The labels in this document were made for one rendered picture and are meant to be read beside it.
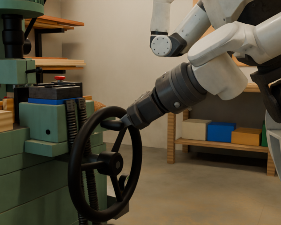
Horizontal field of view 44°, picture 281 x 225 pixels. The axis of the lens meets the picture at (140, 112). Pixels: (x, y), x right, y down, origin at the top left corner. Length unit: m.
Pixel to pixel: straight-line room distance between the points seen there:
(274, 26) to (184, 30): 0.67
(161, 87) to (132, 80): 3.85
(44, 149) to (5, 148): 0.09
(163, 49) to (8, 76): 0.54
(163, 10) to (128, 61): 3.28
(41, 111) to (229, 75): 0.45
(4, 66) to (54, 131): 0.30
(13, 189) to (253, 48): 0.63
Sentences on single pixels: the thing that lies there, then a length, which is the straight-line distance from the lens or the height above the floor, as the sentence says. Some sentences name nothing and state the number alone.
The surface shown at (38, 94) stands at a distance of 0.90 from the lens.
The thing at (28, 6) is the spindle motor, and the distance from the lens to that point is 1.03.
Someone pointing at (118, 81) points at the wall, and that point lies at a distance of 4.65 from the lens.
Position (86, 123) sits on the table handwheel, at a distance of 0.79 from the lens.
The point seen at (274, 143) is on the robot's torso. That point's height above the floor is 0.81.
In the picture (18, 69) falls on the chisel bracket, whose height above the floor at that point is 1.04.
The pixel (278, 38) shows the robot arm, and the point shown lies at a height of 1.10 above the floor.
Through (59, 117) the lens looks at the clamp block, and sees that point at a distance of 0.85.
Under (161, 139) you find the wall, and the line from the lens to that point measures 4.49.
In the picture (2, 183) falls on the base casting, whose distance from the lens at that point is 0.89.
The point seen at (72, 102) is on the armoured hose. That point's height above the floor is 0.96.
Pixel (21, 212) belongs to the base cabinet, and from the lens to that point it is 0.95.
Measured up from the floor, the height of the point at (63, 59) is 1.12.
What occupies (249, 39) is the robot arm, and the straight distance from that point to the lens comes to 0.64.
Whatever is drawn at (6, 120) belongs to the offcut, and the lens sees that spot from 0.88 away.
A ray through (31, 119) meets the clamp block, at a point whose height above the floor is 0.92.
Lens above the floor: 1.05
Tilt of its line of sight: 8 degrees down
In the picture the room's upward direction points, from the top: straight up
